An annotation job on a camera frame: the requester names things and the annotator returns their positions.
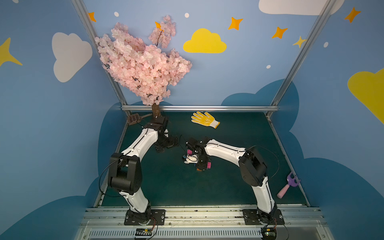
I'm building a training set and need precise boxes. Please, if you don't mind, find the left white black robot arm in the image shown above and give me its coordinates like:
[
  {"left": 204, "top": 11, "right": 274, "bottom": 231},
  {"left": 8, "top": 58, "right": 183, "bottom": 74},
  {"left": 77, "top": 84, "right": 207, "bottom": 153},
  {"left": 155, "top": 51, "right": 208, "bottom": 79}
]
[{"left": 108, "top": 117, "right": 179, "bottom": 225}]

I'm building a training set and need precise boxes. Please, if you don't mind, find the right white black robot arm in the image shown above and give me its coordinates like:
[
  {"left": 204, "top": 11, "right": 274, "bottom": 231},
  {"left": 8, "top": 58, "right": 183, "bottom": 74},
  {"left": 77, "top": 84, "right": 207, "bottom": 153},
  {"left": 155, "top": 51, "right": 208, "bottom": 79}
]
[{"left": 185, "top": 138, "right": 277, "bottom": 224}]

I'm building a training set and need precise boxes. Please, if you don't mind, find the brown toy shovel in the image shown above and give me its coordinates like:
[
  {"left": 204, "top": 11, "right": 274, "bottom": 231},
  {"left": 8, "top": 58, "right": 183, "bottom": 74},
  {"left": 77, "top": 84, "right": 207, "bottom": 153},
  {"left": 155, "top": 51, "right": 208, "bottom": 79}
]
[{"left": 128, "top": 113, "right": 153, "bottom": 126}]

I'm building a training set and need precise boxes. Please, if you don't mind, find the yellow work glove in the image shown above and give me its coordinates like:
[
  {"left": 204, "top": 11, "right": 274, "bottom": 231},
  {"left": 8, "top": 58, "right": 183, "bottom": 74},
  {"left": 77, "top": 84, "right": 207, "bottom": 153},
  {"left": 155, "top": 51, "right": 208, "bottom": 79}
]
[{"left": 191, "top": 111, "right": 220, "bottom": 129}]

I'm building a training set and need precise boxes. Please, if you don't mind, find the pink cherry blossom tree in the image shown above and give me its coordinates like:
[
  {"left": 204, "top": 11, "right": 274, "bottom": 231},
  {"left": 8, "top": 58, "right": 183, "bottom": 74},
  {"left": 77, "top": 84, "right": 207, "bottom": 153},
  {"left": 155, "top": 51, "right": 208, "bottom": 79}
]
[{"left": 95, "top": 15, "right": 192, "bottom": 118}]

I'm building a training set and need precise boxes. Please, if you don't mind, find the pink purple toy rake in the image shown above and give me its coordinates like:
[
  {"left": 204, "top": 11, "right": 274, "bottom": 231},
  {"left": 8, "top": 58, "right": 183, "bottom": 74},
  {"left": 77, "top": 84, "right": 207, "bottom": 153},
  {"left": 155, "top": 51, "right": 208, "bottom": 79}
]
[{"left": 277, "top": 172, "right": 301, "bottom": 199}]

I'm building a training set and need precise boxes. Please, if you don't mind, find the left circuit board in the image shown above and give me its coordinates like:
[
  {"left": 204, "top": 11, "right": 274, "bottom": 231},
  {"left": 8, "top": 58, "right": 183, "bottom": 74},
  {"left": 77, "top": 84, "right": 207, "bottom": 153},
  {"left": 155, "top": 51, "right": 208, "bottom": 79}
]
[{"left": 134, "top": 229, "right": 153, "bottom": 240}]

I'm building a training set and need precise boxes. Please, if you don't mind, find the circuit board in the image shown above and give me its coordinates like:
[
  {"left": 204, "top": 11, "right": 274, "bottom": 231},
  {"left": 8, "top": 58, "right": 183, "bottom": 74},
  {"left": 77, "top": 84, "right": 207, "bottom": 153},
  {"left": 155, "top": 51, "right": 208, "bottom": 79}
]
[
  {"left": 261, "top": 228, "right": 277, "bottom": 240},
  {"left": 134, "top": 229, "right": 153, "bottom": 240}
]

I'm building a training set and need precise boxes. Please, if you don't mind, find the right circuit board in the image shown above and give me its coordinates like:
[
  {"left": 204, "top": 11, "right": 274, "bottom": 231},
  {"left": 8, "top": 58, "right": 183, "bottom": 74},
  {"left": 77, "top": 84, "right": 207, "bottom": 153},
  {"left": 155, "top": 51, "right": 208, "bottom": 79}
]
[{"left": 261, "top": 228, "right": 277, "bottom": 240}]

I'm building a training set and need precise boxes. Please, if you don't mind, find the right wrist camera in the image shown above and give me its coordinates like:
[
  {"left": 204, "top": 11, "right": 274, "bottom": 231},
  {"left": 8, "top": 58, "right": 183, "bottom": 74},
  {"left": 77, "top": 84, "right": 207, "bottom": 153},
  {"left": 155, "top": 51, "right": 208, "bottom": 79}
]
[{"left": 182, "top": 154, "right": 198, "bottom": 164}]

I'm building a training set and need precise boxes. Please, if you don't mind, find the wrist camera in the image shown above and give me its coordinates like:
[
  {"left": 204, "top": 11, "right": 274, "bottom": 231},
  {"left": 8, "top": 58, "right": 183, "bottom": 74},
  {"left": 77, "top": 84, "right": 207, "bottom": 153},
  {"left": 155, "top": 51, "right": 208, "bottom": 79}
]
[
  {"left": 182, "top": 154, "right": 198, "bottom": 164},
  {"left": 147, "top": 116, "right": 169, "bottom": 135}
]

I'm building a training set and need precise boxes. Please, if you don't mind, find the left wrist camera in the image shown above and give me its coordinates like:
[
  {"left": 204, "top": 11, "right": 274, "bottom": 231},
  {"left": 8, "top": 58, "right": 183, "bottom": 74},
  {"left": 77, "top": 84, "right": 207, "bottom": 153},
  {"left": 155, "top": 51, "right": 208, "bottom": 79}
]
[{"left": 147, "top": 116, "right": 169, "bottom": 135}]

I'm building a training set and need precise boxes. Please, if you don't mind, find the aluminium frame rear bar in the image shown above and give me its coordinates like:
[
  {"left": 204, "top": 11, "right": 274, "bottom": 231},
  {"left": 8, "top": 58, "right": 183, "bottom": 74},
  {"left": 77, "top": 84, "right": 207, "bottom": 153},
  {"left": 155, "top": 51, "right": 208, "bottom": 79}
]
[{"left": 121, "top": 104, "right": 279, "bottom": 113}]

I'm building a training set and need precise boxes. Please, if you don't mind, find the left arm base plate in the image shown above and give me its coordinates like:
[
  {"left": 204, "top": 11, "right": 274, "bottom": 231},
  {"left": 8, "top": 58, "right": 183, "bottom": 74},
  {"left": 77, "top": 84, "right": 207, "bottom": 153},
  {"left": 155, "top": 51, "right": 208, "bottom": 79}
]
[{"left": 124, "top": 209, "right": 166, "bottom": 226}]

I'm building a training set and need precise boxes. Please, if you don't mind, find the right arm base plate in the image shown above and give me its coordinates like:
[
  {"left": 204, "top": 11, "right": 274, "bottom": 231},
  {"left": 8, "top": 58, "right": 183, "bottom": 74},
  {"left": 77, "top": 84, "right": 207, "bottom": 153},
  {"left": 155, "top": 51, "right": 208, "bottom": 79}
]
[{"left": 242, "top": 209, "right": 285, "bottom": 225}]

